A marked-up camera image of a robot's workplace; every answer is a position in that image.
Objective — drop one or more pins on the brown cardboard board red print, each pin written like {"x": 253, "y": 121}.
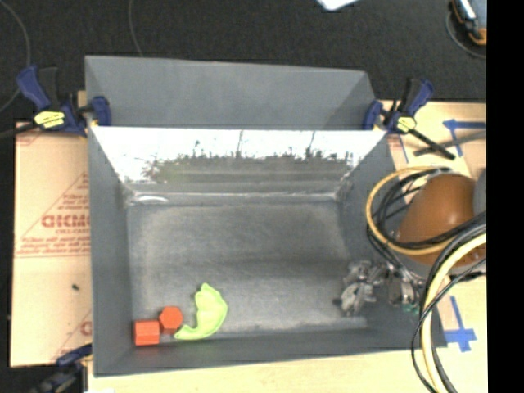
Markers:
{"x": 49, "y": 244}

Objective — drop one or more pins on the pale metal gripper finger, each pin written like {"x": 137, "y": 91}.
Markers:
{"x": 360, "y": 272}
{"x": 356, "y": 296}

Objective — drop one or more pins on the orange hexagonal block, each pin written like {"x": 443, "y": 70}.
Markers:
{"x": 171, "y": 318}

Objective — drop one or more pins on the grey metal bin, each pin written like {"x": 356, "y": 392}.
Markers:
{"x": 245, "y": 236}

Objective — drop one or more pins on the orange cube block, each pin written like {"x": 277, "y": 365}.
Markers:
{"x": 146, "y": 333}

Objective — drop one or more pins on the lime green soft toy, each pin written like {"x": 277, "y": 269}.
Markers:
{"x": 209, "y": 313}

